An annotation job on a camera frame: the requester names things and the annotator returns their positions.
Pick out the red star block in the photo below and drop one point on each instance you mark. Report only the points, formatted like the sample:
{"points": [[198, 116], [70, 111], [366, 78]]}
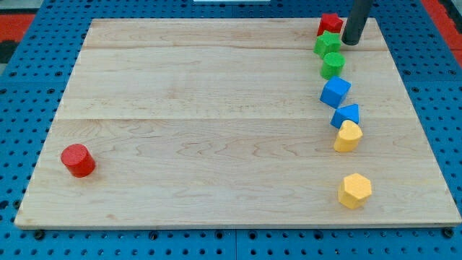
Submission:
{"points": [[330, 22]]}

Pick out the green star block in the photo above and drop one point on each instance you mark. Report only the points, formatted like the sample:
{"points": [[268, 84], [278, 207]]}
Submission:
{"points": [[328, 42]]}

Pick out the wooden board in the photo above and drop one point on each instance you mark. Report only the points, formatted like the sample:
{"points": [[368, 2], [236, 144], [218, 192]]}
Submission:
{"points": [[218, 123]]}

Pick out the blue cube block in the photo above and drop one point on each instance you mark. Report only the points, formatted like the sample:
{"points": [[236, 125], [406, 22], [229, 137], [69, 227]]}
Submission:
{"points": [[335, 91]]}

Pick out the yellow heart block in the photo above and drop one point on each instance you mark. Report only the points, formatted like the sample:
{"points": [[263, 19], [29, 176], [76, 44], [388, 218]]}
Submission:
{"points": [[348, 137]]}

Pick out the green cylinder block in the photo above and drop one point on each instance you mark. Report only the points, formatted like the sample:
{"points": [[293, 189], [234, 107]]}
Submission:
{"points": [[333, 64]]}

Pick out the blue triangle block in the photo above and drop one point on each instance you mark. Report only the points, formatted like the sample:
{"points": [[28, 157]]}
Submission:
{"points": [[349, 112]]}

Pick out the yellow hexagon block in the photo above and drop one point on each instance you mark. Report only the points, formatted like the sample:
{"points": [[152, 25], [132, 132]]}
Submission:
{"points": [[354, 191]]}

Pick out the red cylinder block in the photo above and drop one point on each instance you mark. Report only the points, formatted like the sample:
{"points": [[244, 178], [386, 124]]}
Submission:
{"points": [[78, 160]]}

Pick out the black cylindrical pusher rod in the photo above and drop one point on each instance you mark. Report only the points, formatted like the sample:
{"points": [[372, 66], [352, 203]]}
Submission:
{"points": [[356, 21]]}

